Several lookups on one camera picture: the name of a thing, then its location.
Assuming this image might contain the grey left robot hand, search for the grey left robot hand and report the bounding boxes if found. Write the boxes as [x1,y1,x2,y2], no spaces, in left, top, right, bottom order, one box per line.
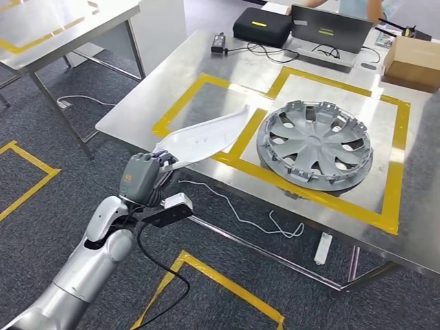
[118,151,180,208]

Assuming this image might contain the white curved plastic part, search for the white curved plastic part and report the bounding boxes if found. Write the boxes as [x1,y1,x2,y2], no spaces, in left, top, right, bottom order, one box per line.
[152,104,251,173]

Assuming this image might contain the steel workbench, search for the steel workbench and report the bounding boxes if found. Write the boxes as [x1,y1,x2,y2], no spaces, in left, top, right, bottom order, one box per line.
[95,29,440,302]

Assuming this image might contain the black case yellow stripe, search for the black case yellow stripe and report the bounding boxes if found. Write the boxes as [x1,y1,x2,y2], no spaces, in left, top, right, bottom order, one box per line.
[232,6,293,50]

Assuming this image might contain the flat silver device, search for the flat silver device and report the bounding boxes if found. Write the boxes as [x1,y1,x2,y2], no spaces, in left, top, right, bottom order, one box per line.
[283,36,359,74]

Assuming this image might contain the dark grey laptop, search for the dark grey laptop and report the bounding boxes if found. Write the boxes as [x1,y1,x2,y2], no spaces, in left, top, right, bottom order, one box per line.
[290,4,374,54]

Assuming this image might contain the person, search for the person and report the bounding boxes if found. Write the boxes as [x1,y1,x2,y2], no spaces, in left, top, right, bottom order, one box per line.
[287,0,406,25]

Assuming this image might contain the black power adapter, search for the black power adapter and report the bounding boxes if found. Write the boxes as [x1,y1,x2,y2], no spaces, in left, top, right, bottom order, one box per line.
[210,32,226,54]

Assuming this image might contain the small flat package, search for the small flat package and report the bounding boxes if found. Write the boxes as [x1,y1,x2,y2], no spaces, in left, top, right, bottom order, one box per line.
[374,30,395,50]

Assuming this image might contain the grey plastic wheel cover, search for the grey plastic wheel cover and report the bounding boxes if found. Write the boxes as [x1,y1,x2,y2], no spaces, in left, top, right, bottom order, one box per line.
[256,100,374,195]

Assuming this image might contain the twisted yellow floor tape square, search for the twisted yellow floor tape square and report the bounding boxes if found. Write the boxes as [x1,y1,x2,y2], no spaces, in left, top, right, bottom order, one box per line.
[130,249,286,330]

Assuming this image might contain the white panel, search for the white panel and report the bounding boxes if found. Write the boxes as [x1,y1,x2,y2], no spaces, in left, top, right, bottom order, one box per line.
[65,0,188,77]

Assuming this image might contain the brown cardboard box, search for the brown cardboard box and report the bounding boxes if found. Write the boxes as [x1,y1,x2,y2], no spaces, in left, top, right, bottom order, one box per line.
[383,35,440,93]

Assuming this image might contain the black tool yellow mark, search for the black tool yellow mark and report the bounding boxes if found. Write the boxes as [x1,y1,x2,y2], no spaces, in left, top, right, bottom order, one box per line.
[377,17,432,43]

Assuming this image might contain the steel table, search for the steel table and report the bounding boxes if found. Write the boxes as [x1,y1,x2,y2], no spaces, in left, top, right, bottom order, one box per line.
[0,0,147,161]

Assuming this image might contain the white floor power strip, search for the white floor power strip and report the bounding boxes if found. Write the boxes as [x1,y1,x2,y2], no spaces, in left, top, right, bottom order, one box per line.
[313,232,334,267]

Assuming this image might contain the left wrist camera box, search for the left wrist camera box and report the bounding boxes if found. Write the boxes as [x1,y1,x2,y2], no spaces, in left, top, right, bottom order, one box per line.
[139,192,194,229]

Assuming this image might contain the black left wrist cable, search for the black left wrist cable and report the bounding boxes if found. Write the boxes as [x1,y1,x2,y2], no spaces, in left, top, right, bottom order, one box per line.
[131,222,191,330]

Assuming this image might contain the black coiled cable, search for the black coiled cable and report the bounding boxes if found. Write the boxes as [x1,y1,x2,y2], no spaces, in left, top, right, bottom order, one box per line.
[310,43,341,60]

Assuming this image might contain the black adapter cable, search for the black adapter cable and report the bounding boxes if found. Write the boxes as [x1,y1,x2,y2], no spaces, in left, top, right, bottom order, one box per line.
[223,41,300,65]

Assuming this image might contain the long white floor cable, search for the long white floor cable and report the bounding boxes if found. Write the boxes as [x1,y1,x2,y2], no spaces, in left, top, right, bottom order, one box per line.
[178,179,306,239]

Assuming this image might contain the small yellow tape frame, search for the small yellow tape frame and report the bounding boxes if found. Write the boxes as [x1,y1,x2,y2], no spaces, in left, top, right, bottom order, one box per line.
[151,71,275,167]

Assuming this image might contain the short white floor cable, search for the short white floor cable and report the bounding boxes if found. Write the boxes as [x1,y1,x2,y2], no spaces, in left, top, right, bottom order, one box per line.
[57,94,117,109]

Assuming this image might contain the thin black cable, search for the thin black cable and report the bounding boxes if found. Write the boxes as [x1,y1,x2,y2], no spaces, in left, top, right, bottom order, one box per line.
[360,44,383,65]

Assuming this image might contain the yellow tape line frame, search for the yellow tape line frame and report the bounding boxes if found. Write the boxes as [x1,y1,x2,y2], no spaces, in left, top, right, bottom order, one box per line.
[0,0,100,56]

